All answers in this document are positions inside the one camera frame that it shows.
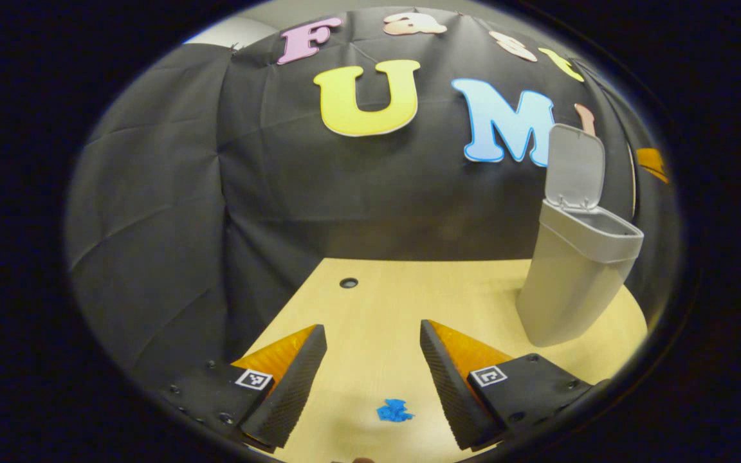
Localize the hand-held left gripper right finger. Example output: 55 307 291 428
419 319 609 451

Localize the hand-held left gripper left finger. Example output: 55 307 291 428
158 323 328 451

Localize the blue paper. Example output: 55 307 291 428
377 399 414 423

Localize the white desktop garbage bin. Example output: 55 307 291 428
515 123 645 348

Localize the wooden desktop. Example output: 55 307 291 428
235 257 649 463

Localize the black backdrop cloth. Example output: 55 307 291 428
65 6 683 412

